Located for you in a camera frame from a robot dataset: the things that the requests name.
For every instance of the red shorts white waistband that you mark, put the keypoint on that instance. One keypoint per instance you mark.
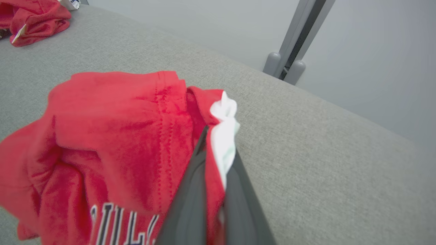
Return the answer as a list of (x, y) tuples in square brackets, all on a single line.
[(119, 136)]

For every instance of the red jersey white sleeves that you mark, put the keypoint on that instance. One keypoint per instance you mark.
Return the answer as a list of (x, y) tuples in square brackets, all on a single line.
[(41, 20)]

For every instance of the grey cylinder post foot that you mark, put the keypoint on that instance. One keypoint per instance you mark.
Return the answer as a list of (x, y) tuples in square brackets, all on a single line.
[(294, 72), (271, 64)]

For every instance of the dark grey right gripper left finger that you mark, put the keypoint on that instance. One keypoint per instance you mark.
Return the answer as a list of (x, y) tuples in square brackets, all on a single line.
[(189, 211)]

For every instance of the grey partition post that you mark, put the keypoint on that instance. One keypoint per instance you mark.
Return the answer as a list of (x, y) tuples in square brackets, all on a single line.
[(298, 20)]

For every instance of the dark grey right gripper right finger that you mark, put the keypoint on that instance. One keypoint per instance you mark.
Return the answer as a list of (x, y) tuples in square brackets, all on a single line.
[(245, 217)]

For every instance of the grey fabric sofa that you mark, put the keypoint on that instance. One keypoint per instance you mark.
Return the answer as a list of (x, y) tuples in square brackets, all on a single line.
[(306, 170)]

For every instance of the white printed packet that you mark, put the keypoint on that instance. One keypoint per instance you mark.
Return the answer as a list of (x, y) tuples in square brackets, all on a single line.
[(72, 4)]

